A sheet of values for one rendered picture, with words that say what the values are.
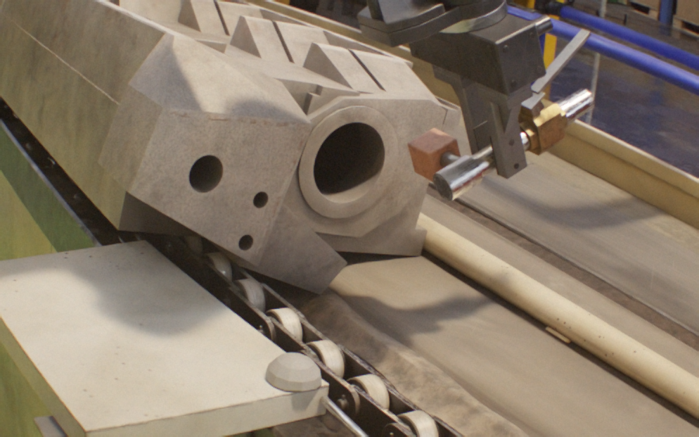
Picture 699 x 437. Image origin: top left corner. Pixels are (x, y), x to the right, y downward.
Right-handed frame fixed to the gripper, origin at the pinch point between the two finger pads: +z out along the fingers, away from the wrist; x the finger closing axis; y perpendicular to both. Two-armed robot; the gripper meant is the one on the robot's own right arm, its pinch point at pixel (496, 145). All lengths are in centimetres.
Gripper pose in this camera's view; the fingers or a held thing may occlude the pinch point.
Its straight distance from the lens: 96.4
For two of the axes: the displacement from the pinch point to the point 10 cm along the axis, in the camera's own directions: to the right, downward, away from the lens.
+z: 2.3, 8.1, 5.4
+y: 8.0, -4.8, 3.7
